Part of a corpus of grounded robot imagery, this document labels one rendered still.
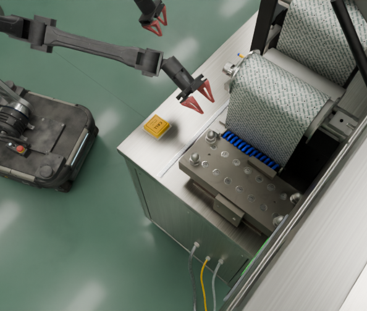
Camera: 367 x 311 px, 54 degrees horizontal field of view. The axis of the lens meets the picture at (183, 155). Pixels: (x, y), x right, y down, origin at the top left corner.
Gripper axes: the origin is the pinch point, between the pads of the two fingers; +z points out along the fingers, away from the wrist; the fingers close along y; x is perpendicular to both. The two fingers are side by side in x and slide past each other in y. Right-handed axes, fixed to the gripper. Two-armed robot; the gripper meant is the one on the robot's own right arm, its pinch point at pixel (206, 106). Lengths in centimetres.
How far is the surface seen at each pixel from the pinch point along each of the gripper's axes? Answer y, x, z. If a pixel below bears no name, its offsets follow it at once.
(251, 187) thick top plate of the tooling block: 12.8, 9.8, 26.2
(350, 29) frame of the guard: 17, 72, -5
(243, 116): 0.5, 13.2, 8.1
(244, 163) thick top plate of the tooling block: 7.3, 6.6, 20.4
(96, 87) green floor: -26, -148, -42
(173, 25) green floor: -106, -145, -39
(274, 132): 0.7, 20.5, 16.1
